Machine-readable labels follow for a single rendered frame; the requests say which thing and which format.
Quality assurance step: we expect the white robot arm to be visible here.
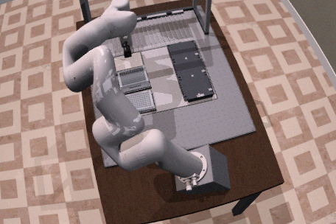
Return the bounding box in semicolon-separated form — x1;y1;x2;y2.
62;0;208;191

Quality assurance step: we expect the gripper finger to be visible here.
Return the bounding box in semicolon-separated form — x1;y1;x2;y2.
123;41;132;58

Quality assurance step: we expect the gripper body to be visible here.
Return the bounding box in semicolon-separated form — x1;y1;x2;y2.
119;33;133;48

